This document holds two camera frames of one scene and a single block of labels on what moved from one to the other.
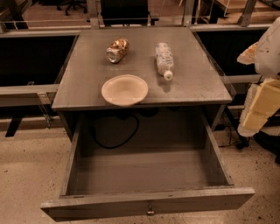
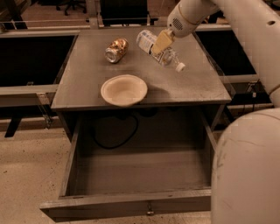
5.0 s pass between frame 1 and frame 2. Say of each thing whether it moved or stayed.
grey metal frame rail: stayed
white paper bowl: stayed
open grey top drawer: stayed
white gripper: moved
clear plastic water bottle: moved
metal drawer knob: stayed
